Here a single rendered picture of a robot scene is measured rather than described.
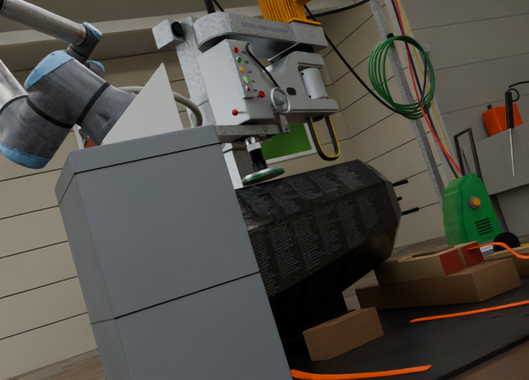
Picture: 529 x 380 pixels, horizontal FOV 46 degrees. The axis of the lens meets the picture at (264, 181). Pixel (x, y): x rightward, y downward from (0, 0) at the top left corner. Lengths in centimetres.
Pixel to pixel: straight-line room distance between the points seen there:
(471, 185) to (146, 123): 279
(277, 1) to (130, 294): 249
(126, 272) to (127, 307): 8
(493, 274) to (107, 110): 178
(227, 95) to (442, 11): 346
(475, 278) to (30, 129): 185
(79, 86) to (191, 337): 75
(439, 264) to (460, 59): 340
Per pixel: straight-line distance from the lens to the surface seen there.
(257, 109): 304
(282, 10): 374
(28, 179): 900
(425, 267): 301
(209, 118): 383
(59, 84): 181
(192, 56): 403
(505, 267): 289
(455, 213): 413
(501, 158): 540
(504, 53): 648
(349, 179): 309
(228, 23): 317
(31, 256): 882
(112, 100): 179
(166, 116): 173
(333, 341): 249
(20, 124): 188
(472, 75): 608
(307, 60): 361
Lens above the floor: 45
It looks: 7 degrees up
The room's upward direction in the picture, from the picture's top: 17 degrees counter-clockwise
